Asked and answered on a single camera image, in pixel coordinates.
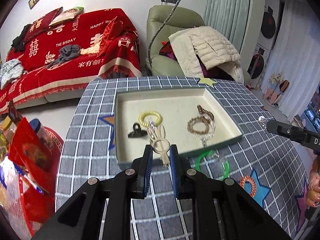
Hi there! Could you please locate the orange white spiral hair tie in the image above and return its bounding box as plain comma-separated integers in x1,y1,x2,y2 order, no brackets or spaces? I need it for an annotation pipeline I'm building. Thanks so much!
239,175,258,197

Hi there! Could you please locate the clear bead chain bracelet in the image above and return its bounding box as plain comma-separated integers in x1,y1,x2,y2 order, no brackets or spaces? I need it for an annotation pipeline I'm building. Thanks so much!
197,114,217,147

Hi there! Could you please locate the black claw hair clip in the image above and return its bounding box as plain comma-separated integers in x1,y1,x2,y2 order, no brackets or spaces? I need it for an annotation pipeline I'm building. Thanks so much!
127,122,148,138

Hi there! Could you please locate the brown spiral hair tie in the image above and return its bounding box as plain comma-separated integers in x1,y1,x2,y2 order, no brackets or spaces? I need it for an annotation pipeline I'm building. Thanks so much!
196,104,216,124

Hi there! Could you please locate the beige bunny hair clip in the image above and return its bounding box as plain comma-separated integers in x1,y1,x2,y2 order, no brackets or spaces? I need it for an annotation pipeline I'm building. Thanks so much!
147,124,170,167

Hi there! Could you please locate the yellow spiral hair tie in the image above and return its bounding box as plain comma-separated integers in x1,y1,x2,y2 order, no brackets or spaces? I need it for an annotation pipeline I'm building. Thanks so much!
138,110,163,129

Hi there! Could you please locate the grey checked tablecloth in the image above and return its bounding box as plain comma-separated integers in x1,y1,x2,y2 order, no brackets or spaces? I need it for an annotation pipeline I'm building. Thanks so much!
56,77,307,239

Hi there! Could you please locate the clear patterned plastic bag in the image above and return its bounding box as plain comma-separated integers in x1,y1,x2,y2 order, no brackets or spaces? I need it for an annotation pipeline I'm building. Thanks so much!
1,157,31,239

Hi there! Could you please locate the green plastic bangle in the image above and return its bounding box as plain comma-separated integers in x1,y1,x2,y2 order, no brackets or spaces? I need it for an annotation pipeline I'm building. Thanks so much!
195,150,230,180

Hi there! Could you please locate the red gift bag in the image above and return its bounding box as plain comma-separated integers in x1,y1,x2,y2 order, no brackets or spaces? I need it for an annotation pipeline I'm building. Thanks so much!
9,118,61,223

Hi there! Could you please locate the shallow grey-green tray box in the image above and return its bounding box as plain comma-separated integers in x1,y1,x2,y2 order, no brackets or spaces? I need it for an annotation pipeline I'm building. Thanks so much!
114,87,244,170

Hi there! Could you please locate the cream puffer jacket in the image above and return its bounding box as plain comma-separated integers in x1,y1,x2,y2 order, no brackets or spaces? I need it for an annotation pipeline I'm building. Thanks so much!
169,26,244,83

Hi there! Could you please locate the teal curtain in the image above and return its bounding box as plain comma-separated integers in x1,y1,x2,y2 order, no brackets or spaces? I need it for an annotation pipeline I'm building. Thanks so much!
204,0,250,50

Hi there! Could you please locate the light patterned folded blanket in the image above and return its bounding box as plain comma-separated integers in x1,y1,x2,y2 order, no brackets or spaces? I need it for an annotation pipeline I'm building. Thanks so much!
1,59,24,90

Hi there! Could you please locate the grey crumpled garment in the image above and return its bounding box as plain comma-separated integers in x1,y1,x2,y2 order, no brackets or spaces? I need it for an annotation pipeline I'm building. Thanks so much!
46,44,81,68

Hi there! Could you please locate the red covered sofa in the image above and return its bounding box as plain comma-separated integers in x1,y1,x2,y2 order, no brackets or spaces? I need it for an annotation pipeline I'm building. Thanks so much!
1,8,142,113

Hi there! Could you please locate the green armchair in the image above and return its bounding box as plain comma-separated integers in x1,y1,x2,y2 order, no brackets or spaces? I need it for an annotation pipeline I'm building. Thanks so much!
145,4,251,84

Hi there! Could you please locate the dark red pillow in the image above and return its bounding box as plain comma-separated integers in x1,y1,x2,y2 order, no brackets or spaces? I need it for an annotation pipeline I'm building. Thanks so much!
23,7,63,44

